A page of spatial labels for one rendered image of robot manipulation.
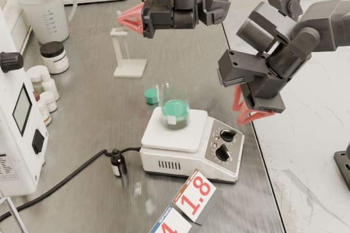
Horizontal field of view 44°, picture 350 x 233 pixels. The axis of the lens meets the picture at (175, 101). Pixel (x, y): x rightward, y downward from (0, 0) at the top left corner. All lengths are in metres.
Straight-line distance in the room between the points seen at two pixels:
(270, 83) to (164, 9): 0.43
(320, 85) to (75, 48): 0.74
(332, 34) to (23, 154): 0.49
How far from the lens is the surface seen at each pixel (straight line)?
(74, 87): 1.22
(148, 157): 0.90
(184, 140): 0.87
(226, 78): 0.74
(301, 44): 0.71
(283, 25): 0.75
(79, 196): 0.93
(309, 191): 0.91
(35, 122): 0.42
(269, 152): 0.97
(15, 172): 0.39
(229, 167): 0.89
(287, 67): 0.76
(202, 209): 0.86
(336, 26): 0.70
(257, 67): 0.76
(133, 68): 1.23
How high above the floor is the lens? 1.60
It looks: 39 degrees down
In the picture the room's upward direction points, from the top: 7 degrees counter-clockwise
